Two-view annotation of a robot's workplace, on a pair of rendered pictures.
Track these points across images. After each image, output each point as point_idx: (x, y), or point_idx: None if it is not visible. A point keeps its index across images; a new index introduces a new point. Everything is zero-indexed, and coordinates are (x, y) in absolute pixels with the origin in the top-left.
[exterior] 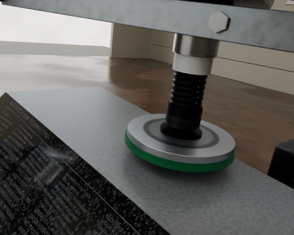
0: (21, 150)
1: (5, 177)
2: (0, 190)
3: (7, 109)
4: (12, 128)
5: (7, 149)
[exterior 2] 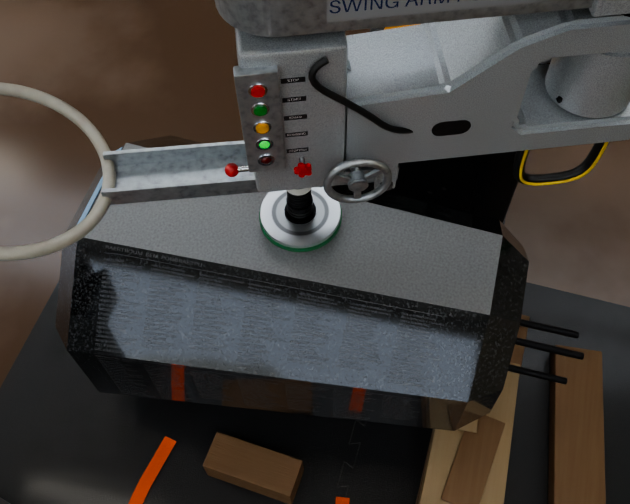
0: (185, 284)
1: (191, 307)
2: (197, 316)
3: (111, 254)
4: (148, 270)
5: (165, 288)
